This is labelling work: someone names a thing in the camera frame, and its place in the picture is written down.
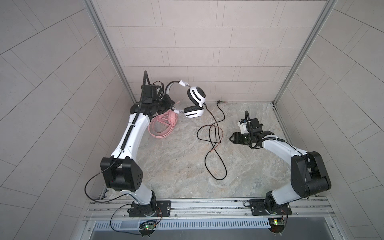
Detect pink headphones with cable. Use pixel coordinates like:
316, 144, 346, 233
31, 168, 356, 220
148, 110, 178, 139

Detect left black power cable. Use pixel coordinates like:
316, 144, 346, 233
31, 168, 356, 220
83, 161, 157, 237

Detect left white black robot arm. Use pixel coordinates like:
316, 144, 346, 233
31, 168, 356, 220
100, 71, 175, 217

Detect left green circuit board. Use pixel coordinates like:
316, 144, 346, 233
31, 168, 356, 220
139, 221, 157, 236

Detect white slotted cable duct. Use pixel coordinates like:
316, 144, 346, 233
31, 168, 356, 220
94, 218, 271, 231

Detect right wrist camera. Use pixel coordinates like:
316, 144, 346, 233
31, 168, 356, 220
238, 119, 249, 135

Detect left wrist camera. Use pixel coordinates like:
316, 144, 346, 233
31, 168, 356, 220
150, 83, 165, 101

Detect aluminium mounting rail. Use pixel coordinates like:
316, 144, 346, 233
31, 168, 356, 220
81, 197, 335, 221

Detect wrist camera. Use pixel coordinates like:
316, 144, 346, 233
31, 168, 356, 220
150, 83, 165, 101
238, 119, 249, 135

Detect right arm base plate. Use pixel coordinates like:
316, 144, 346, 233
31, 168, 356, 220
244, 199, 292, 216

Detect white black headphones with cable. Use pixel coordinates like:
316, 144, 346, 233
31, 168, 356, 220
164, 79, 228, 181

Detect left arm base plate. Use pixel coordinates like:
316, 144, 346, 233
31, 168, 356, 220
128, 201, 172, 218

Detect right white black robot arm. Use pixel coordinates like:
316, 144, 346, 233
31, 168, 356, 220
230, 111, 332, 215

